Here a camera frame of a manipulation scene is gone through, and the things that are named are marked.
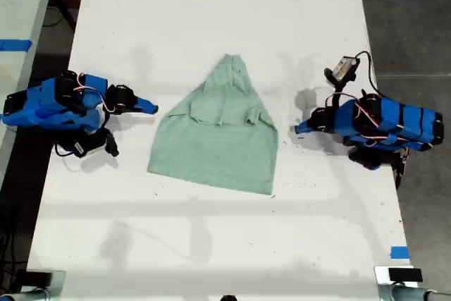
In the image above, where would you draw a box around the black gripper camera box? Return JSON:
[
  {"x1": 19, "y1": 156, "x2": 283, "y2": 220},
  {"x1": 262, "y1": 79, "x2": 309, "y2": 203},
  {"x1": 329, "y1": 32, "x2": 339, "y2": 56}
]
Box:
[{"x1": 72, "y1": 135, "x2": 107, "y2": 159}]

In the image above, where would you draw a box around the silver metal bracket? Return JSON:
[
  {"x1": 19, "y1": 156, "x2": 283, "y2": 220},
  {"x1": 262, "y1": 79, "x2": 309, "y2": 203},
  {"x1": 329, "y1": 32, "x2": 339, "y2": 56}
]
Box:
[
  {"x1": 17, "y1": 269, "x2": 68, "y2": 301},
  {"x1": 374, "y1": 265, "x2": 424, "y2": 301}
]

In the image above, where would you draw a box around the black camera stalk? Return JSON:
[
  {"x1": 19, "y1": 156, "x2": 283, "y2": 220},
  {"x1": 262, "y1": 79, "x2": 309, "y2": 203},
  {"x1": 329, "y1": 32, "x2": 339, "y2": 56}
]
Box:
[
  {"x1": 100, "y1": 128, "x2": 121, "y2": 158},
  {"x1": 323, "y1": 67, "x2": 357, "y2": 105}
]

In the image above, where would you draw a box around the small black box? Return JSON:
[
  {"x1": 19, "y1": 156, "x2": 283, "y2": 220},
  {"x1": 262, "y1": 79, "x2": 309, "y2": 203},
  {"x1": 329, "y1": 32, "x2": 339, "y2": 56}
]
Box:
[
  {"x1": 388, "y1": 267, "x2": 423, "y2": 283},
  {"x1": 25, "y1": 271, "x2": 54, "y2": 286}
]

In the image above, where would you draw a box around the grey gripper camera box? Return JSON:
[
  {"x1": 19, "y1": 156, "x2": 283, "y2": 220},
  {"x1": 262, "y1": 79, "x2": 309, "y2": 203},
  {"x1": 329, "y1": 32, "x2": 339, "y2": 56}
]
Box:
[{"x1": 333, "y1": 55, "x2": 362, "y2": 82}]

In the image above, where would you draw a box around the short blue tape strip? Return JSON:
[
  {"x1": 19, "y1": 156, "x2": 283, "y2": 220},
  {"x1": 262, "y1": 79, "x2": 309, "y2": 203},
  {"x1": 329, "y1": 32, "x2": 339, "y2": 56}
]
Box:
[{"x1": 390, "y1": 245, "x2": 410, "y2": 259}]

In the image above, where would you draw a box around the white side table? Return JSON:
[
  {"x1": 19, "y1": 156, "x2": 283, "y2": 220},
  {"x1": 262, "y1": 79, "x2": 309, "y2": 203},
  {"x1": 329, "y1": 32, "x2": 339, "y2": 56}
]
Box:
[{"x1": 0, "y1": 0, "x2": 59, "y2": 184}]

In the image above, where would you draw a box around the pale green T-shirt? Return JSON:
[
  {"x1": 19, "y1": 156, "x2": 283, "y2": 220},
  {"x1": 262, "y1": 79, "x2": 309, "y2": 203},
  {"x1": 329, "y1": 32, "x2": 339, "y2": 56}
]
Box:
[{"x1": 146, "y1": 53, "x2": 279, "y2": 197}]

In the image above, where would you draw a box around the long blue tape strip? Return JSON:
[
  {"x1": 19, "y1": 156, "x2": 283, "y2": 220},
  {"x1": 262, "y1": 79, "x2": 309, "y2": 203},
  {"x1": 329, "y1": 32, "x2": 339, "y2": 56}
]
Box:
[{"x1": 0, "y1": 39, "x2": 34, "y2": 52}]

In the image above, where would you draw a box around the black camera cable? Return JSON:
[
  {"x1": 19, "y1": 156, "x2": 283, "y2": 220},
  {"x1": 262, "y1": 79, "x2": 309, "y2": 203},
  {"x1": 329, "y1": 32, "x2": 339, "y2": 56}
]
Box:
[
  {"x1": 53, "y1": 142, "x2": 77, "y2": 158},
  {"x1": 353, "y1": 50, "x2": 378, "y2": 97}
]

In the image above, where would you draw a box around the black floor cable loop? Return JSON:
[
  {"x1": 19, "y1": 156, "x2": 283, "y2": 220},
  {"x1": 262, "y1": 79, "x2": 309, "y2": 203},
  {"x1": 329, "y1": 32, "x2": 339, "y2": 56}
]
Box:
[{"x1": 42, "y1": 6, "x2": 77, "y2": 28}]

